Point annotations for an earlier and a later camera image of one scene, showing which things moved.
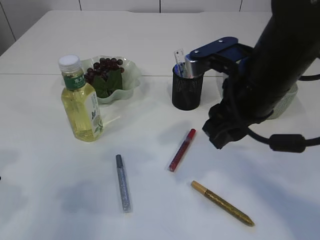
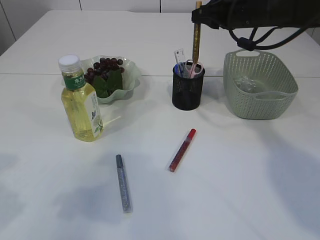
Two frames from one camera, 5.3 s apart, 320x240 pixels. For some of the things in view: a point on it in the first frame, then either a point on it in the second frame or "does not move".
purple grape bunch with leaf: x=105 y=76 does not move
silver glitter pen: x=125 y=192 does not move
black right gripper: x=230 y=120 → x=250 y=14
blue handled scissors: x=178 y=69 does not move
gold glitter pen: x=224 y=204 → x=196 y=37
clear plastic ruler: x=179 y=55 does not move
